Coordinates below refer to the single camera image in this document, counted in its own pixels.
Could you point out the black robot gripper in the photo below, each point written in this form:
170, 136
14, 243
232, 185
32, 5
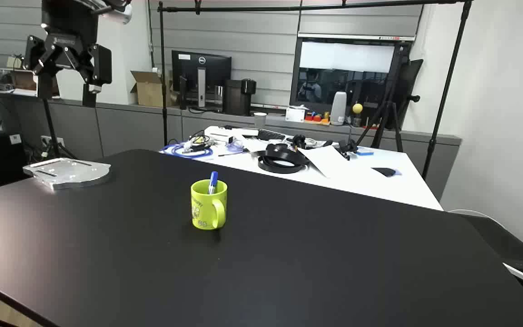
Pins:
58, 51

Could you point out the blue and silver marker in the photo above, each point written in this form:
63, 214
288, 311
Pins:
212, 182

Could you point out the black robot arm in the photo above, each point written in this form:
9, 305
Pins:
78, 16

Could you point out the yellow-green cartoon mug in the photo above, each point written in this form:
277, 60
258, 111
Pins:
207, 209

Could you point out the cardboard box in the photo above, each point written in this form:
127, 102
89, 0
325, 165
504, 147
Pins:
147, 89

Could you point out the clear plastic bag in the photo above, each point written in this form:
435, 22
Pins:
60, 173

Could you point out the black computer monitor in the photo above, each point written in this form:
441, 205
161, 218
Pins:
196, 76

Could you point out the black small device box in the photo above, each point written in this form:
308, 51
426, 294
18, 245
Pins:
236, 96

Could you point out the white box on counter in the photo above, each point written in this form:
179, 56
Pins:
296, 113

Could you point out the grey white speaker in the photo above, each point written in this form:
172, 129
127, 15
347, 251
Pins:
337, 107

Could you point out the yellow ball on stand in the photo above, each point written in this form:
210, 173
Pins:
356, 113

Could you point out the white side table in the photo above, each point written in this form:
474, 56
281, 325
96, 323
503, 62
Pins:
366, 171

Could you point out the large wall display screen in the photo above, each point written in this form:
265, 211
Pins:
359, 67

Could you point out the black camera tripod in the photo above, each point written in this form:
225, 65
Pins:
396, 96

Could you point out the black frame stand pole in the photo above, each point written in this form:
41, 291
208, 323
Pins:
196, 7

